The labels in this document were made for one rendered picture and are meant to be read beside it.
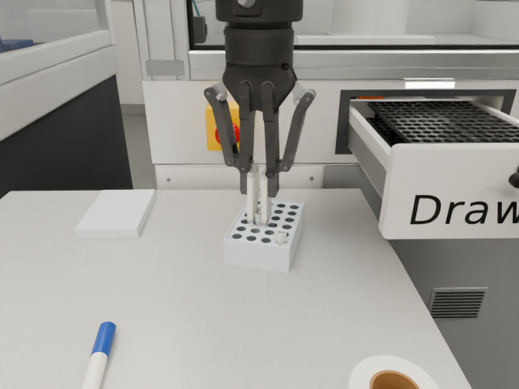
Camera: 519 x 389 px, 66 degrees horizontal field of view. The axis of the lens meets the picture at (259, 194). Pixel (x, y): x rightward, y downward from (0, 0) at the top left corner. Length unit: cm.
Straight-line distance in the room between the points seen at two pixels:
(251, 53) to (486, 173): 28
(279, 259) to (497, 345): 73
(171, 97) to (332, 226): 33
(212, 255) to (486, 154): 34
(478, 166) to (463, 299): 55
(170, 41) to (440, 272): 68
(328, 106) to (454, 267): 44
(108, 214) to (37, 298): 17
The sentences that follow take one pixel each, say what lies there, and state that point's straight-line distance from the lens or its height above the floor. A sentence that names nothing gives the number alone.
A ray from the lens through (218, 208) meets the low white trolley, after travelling 66.
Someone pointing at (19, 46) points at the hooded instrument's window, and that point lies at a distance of 112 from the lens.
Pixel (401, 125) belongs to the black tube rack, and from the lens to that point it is 63.
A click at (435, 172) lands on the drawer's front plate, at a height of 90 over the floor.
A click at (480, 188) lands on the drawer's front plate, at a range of 50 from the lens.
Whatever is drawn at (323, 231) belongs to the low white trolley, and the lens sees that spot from 60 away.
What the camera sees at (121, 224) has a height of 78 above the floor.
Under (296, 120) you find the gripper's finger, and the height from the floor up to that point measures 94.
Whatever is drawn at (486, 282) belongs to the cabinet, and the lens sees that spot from 99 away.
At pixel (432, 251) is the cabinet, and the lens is 89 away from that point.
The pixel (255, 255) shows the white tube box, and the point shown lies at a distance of 50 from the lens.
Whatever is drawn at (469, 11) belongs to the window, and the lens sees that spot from 76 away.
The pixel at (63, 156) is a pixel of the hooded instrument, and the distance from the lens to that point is 126.
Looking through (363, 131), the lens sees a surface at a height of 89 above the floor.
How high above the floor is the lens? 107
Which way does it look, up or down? 26 degrees down
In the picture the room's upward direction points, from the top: straight up
